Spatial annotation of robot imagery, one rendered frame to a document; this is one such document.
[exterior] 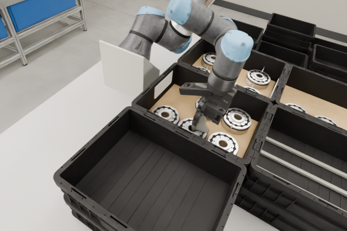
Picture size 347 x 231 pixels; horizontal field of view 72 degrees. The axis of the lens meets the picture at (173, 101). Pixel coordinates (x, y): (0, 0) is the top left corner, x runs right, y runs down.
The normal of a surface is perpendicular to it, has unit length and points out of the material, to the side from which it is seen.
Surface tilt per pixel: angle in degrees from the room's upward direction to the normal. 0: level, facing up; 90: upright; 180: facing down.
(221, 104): 87
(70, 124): 0
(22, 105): 0
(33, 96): 0
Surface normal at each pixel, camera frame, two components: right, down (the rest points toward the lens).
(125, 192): 0.10, -0.71
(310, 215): -0.50, 0.57
